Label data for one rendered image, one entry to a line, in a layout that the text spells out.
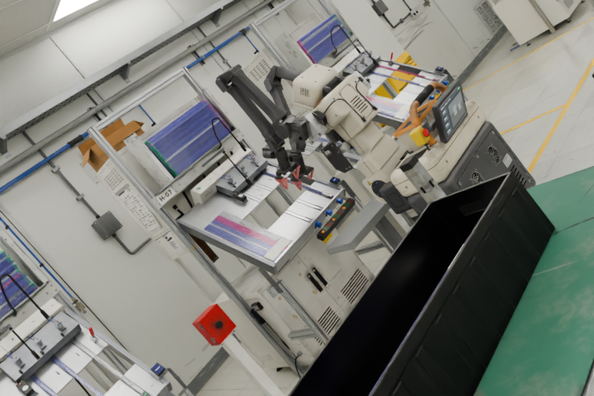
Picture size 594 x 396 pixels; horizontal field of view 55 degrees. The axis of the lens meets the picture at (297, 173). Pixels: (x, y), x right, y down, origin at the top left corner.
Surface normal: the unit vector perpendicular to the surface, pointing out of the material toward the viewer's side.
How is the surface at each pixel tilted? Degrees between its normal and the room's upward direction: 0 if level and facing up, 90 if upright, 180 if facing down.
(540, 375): 0
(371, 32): 90
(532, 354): 0
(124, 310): 90
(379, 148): 82
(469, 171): 90
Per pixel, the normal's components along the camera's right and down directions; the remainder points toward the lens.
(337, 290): 0.53, -0.31
